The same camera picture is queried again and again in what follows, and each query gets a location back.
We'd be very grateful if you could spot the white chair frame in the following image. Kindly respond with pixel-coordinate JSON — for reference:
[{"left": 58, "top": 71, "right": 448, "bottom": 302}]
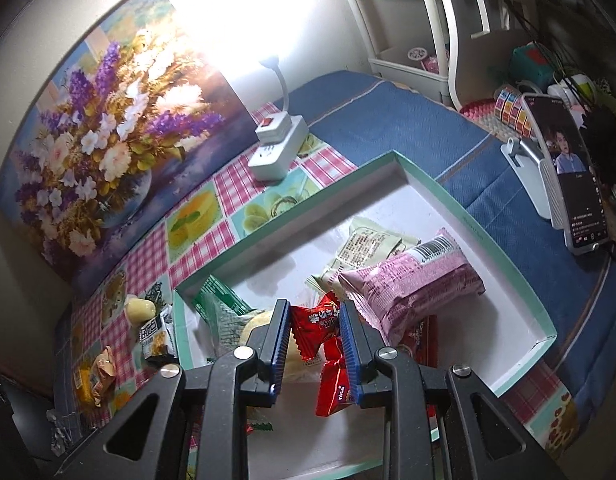
[{"left": 428, "top": 0, "right": 526, "bottom": 111}]

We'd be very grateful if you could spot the white power cable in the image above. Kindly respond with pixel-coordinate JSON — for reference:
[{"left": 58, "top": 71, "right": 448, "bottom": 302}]
[{"left": 259, "top": 56, "right": 291, "bottom": 118}]

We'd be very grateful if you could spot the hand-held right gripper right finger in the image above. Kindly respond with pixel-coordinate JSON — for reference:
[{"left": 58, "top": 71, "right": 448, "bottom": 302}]
[{"left": 341, "top": 301, "right": 556, "bottom": 480}]

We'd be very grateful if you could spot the red pictured snack packet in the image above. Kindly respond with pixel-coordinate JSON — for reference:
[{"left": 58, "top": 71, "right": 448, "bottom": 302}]
[{"left": 388, "top": 314, "right": 439, "bottom": 441}]

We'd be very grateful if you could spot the crumpled clear wrapper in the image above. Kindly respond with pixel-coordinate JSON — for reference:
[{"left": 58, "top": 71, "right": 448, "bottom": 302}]
[{"left": 48, "top": 407, "right": 73, "bottom": 453}]

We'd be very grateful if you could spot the clear bun packet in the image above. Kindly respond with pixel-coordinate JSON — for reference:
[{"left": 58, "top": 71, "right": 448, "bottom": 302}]
[{"left": 238, "top": 310, "right": 319, "bottom": 386}]

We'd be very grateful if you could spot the row of colourful cubes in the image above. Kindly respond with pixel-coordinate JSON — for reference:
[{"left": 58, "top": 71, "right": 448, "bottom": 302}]
[{"left": 493, "top": 82, "right": 536, "bottom": 136}]

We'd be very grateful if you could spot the red woven mat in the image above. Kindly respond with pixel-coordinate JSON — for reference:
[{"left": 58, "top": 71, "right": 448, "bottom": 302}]
[{"left": 460, "top": 100, "right": 514, "bottom": 133}]

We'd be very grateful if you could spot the beige orange snack packet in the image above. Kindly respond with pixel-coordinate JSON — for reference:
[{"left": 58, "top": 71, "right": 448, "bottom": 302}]
[{"left": 90, "top": 346, "right": 117, "bottom": 407}]

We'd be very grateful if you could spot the pink snack packet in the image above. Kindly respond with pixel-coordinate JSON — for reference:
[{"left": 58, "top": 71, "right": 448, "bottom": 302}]
[{"left": 338, "top": 228, "right": 486, "bottom": 343}]

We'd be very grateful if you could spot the flower painting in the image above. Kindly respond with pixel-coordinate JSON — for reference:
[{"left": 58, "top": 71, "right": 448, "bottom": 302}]
[{"left": 0, "top": 0, "right": 256, "bottom": 293}]

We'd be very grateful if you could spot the pale green snack packet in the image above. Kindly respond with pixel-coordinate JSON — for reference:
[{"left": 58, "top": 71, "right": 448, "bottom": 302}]
[{"left": 308, "top": 267, "right": 346, "bottom": 297}]

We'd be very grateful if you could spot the teal cardboard box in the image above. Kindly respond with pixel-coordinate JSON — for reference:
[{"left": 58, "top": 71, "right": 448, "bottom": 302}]
[{"left": 173, "top": 150, "right": 558, "bottom": 480}]

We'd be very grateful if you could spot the smartphone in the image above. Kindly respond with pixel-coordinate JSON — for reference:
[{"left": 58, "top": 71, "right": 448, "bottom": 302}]
[{"left": 520, "top": 92, "right": 611, "bottom": 256}]

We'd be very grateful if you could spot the white power strip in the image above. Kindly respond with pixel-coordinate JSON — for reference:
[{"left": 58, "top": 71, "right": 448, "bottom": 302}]
[{"left": 248, "top": 115, "right": 309, "bottom": 181}]

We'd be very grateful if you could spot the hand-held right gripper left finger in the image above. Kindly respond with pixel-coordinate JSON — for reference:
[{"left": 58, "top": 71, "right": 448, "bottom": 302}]
[{"left": 58, "top": 299, "right": 291, "bottom": 480}]

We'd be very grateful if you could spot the white phone stand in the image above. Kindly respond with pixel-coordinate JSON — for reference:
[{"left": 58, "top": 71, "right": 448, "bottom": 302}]
[{"left": 500, "top": 137, "right": 571, "bottom": 231}]

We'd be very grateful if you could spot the blue cloth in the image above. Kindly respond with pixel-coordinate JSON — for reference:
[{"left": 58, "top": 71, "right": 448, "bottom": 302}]
[{"left": 278, "top": 71, "right": 616, "bottom": 401}]

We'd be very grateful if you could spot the white green cracker packet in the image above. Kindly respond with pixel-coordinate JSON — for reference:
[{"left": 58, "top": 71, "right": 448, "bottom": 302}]
[{"left": 138, "top": 305, "right": 177, "bottom": 360}]

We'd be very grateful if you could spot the white shelf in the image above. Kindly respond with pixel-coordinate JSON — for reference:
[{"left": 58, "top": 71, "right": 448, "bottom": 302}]
[{"left": 333, "top": 0, "right": 456, "bottom": 108}]

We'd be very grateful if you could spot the red white snack packet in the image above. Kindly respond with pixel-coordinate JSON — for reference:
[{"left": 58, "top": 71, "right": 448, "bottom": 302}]
[{"left": 289, "top": 291, "right": 351, "bottom": 417}]

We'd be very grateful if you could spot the yellow snack packet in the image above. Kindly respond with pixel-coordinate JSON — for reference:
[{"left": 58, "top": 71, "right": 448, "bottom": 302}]
[{"left": 74, "top": 364, "right": 101, "bottom": 406}]

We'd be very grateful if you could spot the pink checked printed tablecloth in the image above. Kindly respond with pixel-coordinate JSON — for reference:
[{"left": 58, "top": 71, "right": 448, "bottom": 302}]
[{"left": 52, "top": 102, "right": 581, "bottom": 480}]

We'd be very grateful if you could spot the yellow pudding cup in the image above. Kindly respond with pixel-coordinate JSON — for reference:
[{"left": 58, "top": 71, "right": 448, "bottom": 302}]
[{"left": 125, "top": 297, "right": 156, "bottom": 322}]

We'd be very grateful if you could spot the white green bottle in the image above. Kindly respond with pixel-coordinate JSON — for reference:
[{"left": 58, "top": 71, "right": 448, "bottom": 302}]
[{"left": 548, "top": 74, "right": 596, "bottom": 111}]

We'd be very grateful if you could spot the cream snack packet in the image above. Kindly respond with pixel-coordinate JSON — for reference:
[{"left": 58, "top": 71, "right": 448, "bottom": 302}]
[{"left": 333, "top": 216, "right": 421, "bottom": 273}]

